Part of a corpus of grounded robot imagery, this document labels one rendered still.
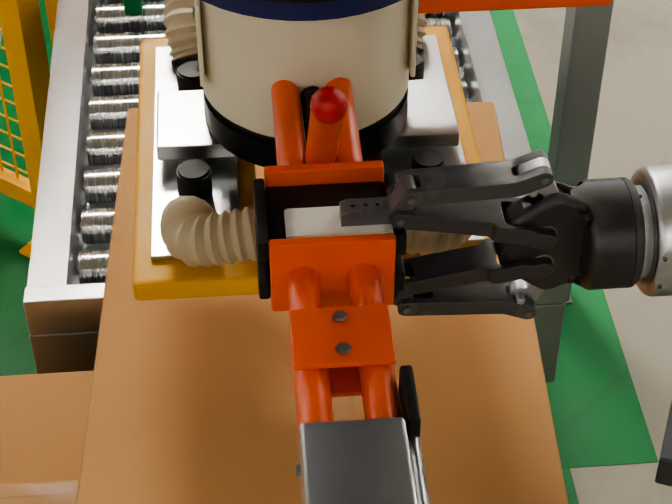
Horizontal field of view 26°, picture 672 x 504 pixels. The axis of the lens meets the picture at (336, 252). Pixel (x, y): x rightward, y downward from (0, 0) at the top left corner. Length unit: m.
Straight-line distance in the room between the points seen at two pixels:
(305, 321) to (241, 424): 0.36
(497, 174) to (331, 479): 0.25
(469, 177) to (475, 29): 1.42
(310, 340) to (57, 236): 1.12
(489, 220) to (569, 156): 1.56
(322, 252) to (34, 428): 0.93
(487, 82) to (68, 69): 0.64
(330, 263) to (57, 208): 1.12
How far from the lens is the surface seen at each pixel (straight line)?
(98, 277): 2.01
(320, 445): 0.83
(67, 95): 2.24
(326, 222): 0.95
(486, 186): 0.94
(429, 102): 1.24
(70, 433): 1.80
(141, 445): 1.25
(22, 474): 1.77
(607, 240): 0.96
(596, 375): 2.62
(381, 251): 0.94
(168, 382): 1.29
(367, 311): 0.91
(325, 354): 0.88
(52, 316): 1.89
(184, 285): 1.12
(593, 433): 2.53
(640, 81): 3.33
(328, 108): 0.89
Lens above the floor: 1.88
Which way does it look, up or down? 42 degrees down
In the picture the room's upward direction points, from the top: straight up
